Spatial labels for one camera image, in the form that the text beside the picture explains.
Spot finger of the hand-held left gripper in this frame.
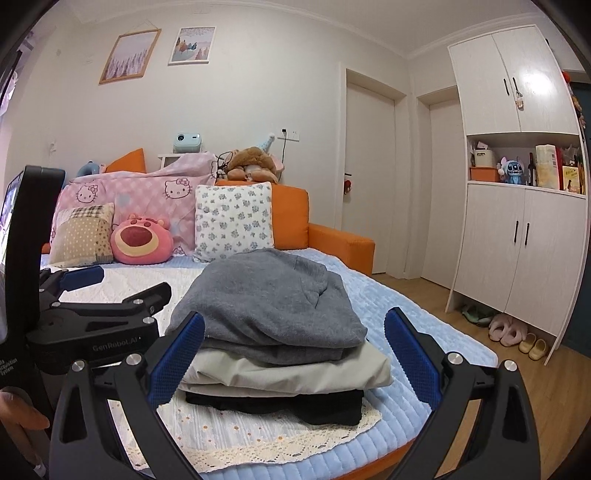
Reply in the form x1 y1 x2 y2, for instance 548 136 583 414
46 282 173 320
39 265 105 304

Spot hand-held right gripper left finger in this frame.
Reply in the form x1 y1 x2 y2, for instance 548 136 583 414
48 311 206 480

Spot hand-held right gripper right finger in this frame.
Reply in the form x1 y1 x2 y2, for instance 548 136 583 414
384 307 555 480

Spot grey hoodie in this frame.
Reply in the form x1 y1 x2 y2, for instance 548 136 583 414
165 248 368 368

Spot person's left hand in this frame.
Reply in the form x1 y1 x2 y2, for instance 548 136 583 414
0 389 51 472

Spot beige patchwork dotted pillow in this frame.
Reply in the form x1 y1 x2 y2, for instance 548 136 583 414
47 202 116 268

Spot pink bear plush pillow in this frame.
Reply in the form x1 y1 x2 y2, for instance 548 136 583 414
110 213 174 265

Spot blue quilted mattress pad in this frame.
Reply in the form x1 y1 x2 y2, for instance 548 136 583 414
39 247 498 480

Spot green slippers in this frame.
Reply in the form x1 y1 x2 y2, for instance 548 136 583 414
462 304 496 327

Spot white floral blanket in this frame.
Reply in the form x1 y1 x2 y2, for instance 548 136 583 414
39 265 385 474

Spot beige folded garment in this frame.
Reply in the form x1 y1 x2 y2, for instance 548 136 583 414
178 339 394 399

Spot pink fluffy slipper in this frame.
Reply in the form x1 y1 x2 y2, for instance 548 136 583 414
501 320 527 348
488 314 509 343

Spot pink cat print quilt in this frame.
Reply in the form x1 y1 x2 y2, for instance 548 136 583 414
50 153 218 262

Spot black folded garment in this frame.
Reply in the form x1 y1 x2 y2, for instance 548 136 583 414
185 387 365 426

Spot white blue-flowered pillow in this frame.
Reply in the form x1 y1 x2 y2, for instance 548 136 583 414
193 181 276 263

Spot orange pillow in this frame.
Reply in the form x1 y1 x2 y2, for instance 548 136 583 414
105 148 147 175

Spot white small side table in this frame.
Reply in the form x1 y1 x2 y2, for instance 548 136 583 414
157 153 186 174

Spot white tall wardrobe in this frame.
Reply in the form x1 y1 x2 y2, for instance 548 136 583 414
444 23 590 366

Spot white room door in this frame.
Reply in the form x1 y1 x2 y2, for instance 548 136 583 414
416 85 468 290
344 68 408 277

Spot light blue projector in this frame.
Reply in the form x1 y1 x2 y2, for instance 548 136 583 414
173 131 203 154

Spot orange sofa bed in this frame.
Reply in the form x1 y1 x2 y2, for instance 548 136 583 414
41 148 419 480

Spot brown teddy bear plush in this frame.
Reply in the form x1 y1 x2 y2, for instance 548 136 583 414
224 147 284 184

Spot blue alien plush toy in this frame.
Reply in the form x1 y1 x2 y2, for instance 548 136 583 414
496 157 525 186

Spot wooden framed picture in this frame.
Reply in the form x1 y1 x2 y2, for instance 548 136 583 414
98 28 162 86

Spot paper towel pack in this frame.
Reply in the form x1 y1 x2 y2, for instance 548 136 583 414
534 144 561 189

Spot yellow gift box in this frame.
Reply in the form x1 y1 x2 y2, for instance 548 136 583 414
560 165 583 193

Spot white framed picture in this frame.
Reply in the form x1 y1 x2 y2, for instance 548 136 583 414
167 26 217 66

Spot black cable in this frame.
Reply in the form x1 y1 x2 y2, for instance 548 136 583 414
211 150 232 180

